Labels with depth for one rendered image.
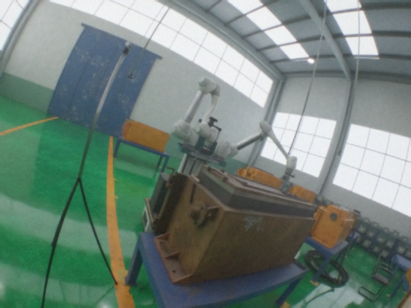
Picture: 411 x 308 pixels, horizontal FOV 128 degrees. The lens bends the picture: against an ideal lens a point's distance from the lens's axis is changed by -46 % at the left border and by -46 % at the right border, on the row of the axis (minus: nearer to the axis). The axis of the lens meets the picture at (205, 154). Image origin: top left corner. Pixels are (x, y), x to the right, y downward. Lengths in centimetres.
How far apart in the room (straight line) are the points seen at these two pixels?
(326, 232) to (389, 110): 907
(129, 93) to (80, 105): 265
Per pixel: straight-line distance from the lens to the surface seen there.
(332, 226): 390
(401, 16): 938
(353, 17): 958
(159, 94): 1017
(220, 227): 106
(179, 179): 145
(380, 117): 1163
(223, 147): 233
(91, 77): 997
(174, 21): 1156
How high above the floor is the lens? 153
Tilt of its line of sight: 4 degrees down
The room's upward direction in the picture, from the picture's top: 22 degrees clockwise
